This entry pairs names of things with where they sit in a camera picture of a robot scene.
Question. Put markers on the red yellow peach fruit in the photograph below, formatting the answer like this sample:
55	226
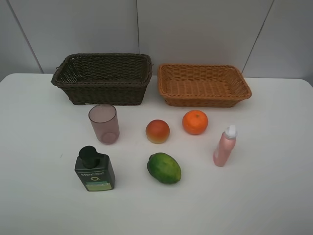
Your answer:
157	131

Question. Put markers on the orange tangerine fruit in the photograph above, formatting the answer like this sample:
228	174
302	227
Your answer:
195	122

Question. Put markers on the translucent pink plastic cup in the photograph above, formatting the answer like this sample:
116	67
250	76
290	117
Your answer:
104	121

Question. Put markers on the pink spray bottle white cap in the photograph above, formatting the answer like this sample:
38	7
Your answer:
225	146

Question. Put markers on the dark green shampoo bottle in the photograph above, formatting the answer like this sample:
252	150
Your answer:
94	170

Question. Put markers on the light orange wicker basket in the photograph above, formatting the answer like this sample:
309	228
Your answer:
191	85

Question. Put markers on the dark brown wicker basket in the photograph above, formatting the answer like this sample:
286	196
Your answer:
104	78

